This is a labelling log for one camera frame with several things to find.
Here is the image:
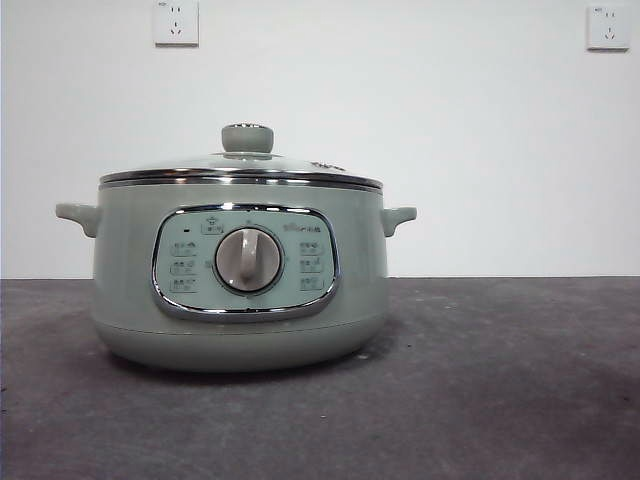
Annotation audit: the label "pale green electric cooking pot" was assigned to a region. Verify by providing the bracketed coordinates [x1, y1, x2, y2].
[54, 170, 419, 374]

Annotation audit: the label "white wall socket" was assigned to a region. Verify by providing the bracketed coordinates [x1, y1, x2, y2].
[586, 5, 632, 52]
[153, 0, 200, 49]

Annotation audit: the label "glass lid with green knob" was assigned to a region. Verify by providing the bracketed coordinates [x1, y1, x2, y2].
[99, 122, 386, 192]

